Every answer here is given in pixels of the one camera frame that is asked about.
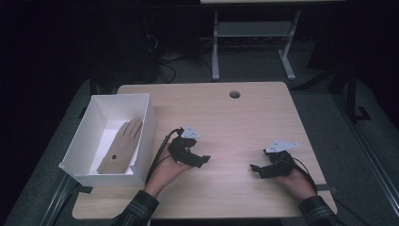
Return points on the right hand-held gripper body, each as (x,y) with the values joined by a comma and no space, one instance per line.
(279,163)

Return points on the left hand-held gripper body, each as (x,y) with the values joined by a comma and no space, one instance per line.
(185,152)

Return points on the beige glove with dark dot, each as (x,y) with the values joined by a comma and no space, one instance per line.
(120,149)

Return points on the white box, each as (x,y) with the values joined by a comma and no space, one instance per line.
(87,132)

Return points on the person's right hand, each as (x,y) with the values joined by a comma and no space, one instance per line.
(296,185)

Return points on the person's left hand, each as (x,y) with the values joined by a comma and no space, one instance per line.
(166,175)

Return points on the black floor stand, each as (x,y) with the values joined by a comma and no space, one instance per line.
(351,94)

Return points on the grey metal stand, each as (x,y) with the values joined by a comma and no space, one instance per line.
(254,29)

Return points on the aluminium floor rail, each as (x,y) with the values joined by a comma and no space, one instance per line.
(58,201)
(370,157)

